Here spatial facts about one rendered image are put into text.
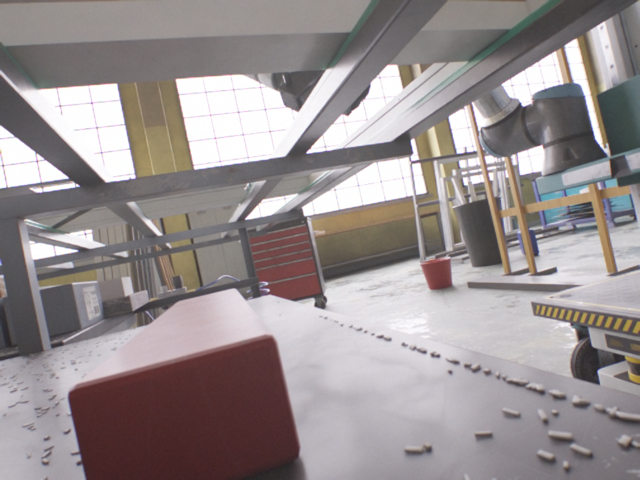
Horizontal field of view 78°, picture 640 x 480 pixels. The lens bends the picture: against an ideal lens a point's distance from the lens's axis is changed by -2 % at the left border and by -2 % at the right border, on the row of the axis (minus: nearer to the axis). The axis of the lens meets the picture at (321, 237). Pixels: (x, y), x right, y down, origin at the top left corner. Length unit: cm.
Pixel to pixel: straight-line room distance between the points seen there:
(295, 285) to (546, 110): 315
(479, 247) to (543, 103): 372
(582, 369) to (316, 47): 130
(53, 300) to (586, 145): 147
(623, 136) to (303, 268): 318
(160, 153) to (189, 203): 664
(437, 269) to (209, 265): 472
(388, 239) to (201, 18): 880
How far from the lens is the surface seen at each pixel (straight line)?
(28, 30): 44
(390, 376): 19
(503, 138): 157
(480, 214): 505
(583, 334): 159
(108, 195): 72
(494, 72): 61
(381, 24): 40
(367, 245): 892
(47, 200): 74
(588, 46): 1485
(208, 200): 144
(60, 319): 99
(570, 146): 147
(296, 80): 88
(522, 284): 337
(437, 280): 406
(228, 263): 767
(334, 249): 863
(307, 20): 48
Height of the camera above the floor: 65
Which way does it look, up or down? 1 degrees up
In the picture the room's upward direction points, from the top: 12 degrees counter-clockwise
